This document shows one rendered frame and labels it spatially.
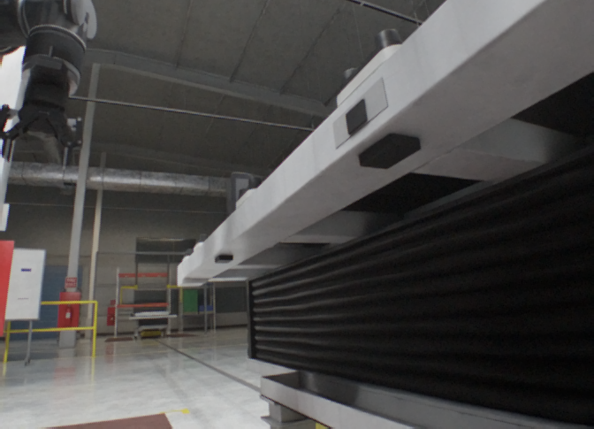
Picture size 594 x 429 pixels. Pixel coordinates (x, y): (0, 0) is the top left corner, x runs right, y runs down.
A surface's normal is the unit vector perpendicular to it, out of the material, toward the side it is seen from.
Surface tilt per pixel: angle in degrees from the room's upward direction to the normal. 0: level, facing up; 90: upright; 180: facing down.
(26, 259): 90
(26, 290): 90
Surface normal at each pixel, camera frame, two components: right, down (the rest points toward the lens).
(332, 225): 0.40, -0.31
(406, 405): -0.91, -0.06
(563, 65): 0.07, 0.95
